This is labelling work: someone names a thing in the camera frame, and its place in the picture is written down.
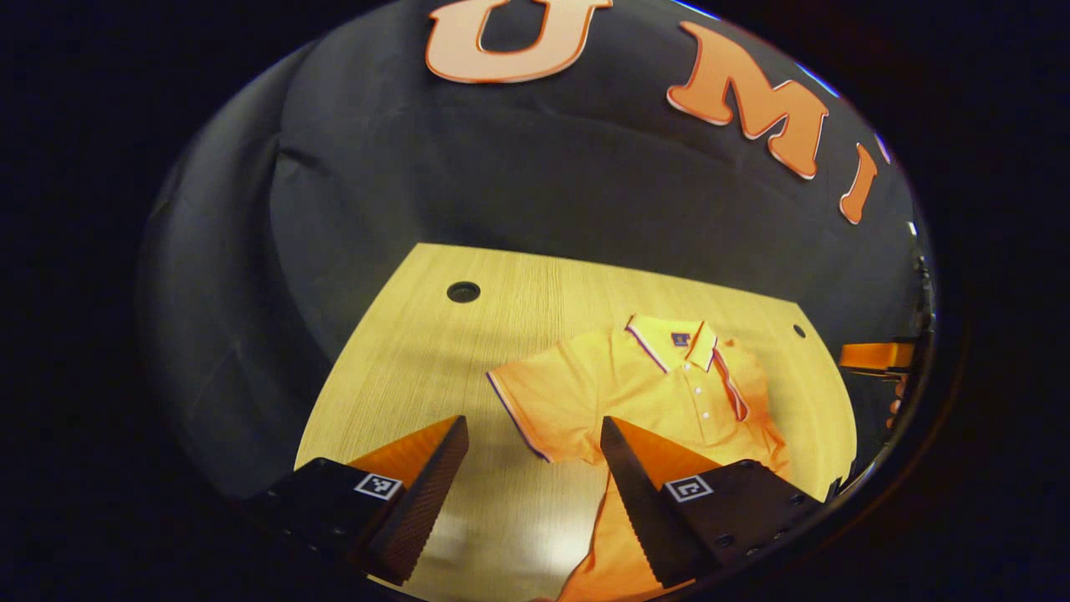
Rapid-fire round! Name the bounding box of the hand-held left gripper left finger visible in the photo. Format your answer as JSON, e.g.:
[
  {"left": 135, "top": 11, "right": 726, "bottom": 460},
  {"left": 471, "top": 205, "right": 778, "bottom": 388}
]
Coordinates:
[{"left": 247, "top": 415, "right": 471, "bottom": 586}]

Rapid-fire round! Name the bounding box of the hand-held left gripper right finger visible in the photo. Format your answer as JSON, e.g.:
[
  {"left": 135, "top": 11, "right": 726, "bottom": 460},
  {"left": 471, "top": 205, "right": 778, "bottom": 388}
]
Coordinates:
[{"left": 599, "top": 416, "right": 842, "bottom": 589}]

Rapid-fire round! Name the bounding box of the orange polo T-shirt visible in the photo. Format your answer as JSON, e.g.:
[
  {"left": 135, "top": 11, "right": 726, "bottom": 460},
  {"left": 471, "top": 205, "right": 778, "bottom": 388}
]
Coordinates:
[{"left": 487, "top": 314, "right": 792, "bottom": 602}]

